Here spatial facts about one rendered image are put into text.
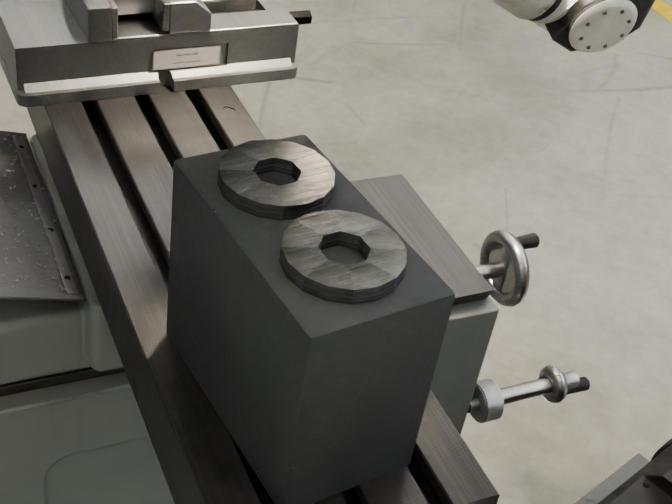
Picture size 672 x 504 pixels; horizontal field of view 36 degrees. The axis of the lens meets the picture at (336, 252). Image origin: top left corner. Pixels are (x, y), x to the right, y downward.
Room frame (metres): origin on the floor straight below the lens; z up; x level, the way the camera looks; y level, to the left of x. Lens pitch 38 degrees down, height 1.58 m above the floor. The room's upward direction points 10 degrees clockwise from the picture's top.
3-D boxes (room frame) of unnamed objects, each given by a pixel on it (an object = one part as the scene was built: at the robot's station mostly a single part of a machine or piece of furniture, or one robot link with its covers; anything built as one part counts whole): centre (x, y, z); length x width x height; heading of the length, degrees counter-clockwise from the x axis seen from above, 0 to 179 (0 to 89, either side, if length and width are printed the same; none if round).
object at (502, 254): (1.22, -0.22, 0.64); 0.16 x 0.12 x 0.12; 120
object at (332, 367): (0.61, 0.02, 1.04); 0.22 x 0.12 x 0.20; 37
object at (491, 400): (1.11, -0.32, 0.52); 0.22 x 0.06 x 0.06; 120
